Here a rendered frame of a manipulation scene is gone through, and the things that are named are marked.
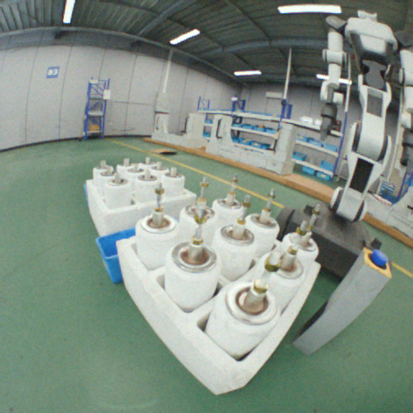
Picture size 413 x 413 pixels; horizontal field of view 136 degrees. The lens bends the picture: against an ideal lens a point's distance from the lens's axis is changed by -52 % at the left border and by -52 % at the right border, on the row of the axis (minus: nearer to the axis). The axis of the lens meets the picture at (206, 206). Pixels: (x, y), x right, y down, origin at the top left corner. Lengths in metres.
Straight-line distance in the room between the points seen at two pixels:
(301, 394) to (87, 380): 0.48
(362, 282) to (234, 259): 0.26
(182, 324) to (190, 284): 0.07
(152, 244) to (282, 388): 0.46
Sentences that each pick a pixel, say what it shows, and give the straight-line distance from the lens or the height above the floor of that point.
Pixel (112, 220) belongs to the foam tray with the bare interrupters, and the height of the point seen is 0.16.
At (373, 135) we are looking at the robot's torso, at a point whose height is 0.62.
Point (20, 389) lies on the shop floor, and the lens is 0.58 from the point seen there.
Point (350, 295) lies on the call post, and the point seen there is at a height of 0.24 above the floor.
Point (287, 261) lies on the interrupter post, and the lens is 0.32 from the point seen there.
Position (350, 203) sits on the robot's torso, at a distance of 0.92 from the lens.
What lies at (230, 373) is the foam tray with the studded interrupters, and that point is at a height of 0.18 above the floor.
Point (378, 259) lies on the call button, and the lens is 0.38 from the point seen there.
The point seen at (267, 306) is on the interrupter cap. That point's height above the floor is 0.25.
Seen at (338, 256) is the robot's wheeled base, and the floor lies 0.13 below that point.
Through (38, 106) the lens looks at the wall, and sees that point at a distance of 6.47.
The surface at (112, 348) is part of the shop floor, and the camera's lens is 0.48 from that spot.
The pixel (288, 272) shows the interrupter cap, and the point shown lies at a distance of 0.32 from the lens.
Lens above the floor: 0.44
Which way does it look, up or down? 24 degrees down
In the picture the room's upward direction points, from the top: 10 degrees clockwise
